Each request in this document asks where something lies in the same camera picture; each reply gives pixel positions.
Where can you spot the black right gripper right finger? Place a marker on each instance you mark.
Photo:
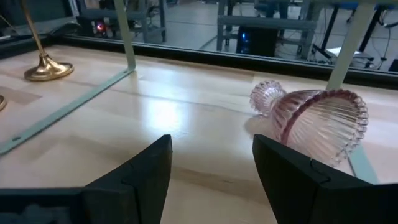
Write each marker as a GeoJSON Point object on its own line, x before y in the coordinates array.
{"type": "Point", "coordinates": [295, 186]}

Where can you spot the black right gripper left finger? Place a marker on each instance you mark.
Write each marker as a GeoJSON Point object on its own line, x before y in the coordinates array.
{"type": "Point", "coordinates": [136, 193]}

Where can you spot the pink ribbed glass candle holder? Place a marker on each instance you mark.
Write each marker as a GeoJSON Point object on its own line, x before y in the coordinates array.
{"type": "Point", "coordinates": [323, 124]}

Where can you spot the black computer tower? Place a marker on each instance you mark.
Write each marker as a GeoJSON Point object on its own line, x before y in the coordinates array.
{"type": "Point", "coordinates": [261, 43]}

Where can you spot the tall brass candlestick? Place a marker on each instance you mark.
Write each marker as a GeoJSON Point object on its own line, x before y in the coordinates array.
{"type": "Point", "coordinates": [46, 70]}

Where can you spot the green perforated metal shelf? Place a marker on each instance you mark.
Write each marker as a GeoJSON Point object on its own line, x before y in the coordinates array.
{"type": "Point", "coordinates": [126, 37]}

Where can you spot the black aluminium table frame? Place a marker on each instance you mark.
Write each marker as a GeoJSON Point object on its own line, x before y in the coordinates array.
{"type": "Point", "coordinates": [217, 59]}

